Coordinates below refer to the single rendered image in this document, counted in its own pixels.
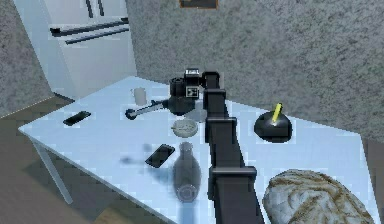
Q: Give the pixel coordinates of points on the brown framed picture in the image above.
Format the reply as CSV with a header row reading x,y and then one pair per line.
x,y
198,3

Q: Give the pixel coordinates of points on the black round bowl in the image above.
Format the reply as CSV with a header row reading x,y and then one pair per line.
x,y
273,131

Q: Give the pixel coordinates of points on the grey glass bottle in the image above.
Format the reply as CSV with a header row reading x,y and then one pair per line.
x,y
186,173

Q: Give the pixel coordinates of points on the black cell phone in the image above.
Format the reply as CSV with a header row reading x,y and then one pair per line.
x,y
160,155
77,118

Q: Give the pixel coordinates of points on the white mug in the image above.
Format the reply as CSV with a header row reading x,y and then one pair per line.
x,y
140,96

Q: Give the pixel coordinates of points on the white fridge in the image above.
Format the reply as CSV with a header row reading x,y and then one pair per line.
x,y
96,63

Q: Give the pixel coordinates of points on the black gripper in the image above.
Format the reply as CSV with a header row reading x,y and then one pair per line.
x,y
180,105

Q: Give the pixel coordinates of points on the brown white bread loaf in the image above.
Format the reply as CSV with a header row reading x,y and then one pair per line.
x,y
313,200

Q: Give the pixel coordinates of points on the yellow pencil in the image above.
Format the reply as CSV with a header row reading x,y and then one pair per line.
x,y
276,113

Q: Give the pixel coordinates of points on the white table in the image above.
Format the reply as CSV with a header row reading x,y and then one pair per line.
x,y
100,140

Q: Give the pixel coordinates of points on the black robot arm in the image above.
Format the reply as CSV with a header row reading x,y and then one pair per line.
x,y
230,156

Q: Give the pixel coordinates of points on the grey round dish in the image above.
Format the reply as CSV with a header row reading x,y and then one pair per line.
x,y
184,128

